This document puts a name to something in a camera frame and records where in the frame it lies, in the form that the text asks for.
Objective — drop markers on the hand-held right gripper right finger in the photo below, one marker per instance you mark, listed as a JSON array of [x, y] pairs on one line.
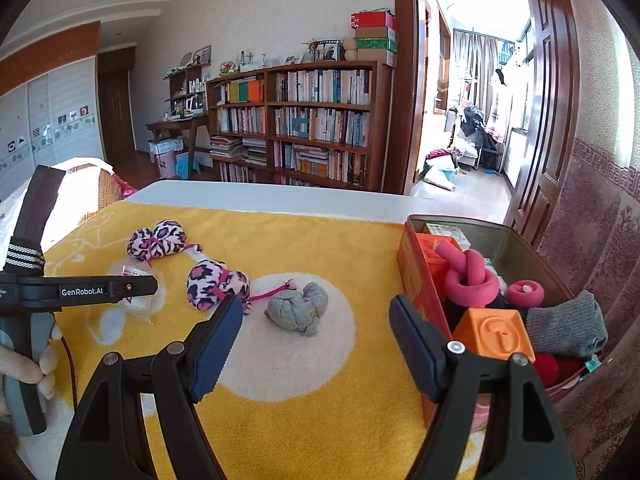
[[415, 350]]

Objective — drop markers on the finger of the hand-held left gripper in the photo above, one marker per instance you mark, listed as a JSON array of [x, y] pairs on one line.
[[135, 287]]

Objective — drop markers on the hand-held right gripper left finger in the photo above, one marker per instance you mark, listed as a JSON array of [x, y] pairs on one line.
[[217, 350]]

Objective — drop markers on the white plastic bag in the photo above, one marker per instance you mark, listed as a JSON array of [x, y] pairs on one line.
[[142, 305]]

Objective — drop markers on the pink foam knot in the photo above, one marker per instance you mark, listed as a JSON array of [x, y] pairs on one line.
[[470, 285]]

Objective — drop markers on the grey knotted sock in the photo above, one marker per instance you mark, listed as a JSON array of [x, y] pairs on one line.
[[295, 310]]

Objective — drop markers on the red plush ball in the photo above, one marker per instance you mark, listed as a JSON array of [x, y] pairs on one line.
[[546, 370]]

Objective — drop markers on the red tin container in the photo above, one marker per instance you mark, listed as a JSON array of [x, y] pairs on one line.
[[525, 260]]

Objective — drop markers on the grey knit sock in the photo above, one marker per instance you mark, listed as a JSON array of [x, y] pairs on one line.
[[565, 325]]

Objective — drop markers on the person's left hand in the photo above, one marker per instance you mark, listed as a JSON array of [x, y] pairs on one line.
[[50, 360]]

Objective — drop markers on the leopard print sock bundle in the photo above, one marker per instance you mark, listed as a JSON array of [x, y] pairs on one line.
[[165, 237], [210, 282]]

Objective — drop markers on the orange rubber cube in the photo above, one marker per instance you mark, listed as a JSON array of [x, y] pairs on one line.
[[495, 335]]

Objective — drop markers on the yellow and white towel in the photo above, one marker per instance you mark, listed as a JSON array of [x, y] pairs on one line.
[[300, 410]]

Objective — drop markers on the small green white carton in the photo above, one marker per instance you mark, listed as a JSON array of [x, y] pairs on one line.
[[447, 232]]

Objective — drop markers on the pink bag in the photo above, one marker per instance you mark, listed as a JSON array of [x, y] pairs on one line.
[[167, 166]]

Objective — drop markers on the teal bag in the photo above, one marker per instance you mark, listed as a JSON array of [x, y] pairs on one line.
[[183, 165]]

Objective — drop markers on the white storage box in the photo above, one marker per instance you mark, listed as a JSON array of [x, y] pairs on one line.
[[165, 149]]

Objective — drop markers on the wooden desk with hutch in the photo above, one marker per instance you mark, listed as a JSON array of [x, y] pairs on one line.
[[175, 125]]

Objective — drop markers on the dark wooden door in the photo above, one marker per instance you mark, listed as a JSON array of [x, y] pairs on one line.
[[117, 110]]

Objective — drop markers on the white sliding wardrobe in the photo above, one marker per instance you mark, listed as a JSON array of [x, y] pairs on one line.
[[65, 105]]

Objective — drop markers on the patterned pink curtain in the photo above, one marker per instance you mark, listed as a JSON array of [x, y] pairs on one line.
[[600, 235]]

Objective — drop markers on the wooden bookshelf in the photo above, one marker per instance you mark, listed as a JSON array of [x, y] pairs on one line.
[[382, 125]]

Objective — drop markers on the pile of clothes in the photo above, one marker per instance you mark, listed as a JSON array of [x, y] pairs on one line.
[[472, 125]]

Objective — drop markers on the green round plate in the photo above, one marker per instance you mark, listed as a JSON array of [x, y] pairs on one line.
[[186, 59]]

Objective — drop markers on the colourful fruit decoration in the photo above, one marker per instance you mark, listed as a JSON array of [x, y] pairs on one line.
[[229, 69]]

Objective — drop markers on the rows of books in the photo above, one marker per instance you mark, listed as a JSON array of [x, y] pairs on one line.
[[325, 125]]

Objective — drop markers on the clothes mannequin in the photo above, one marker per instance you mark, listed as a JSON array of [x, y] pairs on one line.
[[500, 95]]

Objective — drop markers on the grey window curtain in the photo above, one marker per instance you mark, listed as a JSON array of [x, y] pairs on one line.
[[472, 65]]

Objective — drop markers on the tan cardboard box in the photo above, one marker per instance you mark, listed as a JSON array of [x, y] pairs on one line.
[[377, 57]]

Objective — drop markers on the tan round jar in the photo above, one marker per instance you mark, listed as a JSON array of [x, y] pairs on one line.
[[350, 51]]

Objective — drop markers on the green cardboard box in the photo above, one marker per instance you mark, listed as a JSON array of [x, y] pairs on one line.
[[376, 45]]

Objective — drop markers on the brown cardboard box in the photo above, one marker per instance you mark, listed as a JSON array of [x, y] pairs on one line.
[[375, 33]]

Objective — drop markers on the red cardboard box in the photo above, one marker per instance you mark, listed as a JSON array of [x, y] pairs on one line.
[[372, 21]]

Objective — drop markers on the wooden door frame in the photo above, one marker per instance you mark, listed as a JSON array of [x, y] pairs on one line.
[[404, 110]]

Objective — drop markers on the small picture frame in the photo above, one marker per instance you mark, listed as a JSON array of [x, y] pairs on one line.
[[202, 55]]

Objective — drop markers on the film strip photo frame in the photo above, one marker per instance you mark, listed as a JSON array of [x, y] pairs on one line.
[[328, 51]]

